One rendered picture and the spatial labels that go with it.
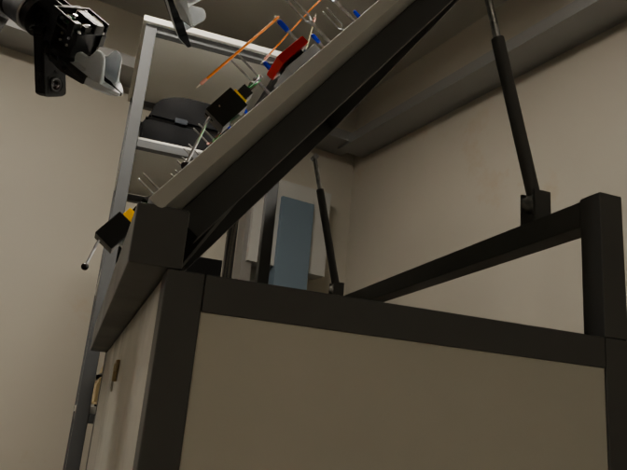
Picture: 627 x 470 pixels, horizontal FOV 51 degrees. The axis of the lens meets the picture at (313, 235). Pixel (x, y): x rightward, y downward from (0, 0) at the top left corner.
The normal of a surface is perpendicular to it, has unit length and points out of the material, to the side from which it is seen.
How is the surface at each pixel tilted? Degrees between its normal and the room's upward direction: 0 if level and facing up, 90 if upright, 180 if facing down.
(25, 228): 90
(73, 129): 90
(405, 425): 90
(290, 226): 90
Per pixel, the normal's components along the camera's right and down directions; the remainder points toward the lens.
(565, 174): -0.86, -0.22
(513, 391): 0.34, -0.24
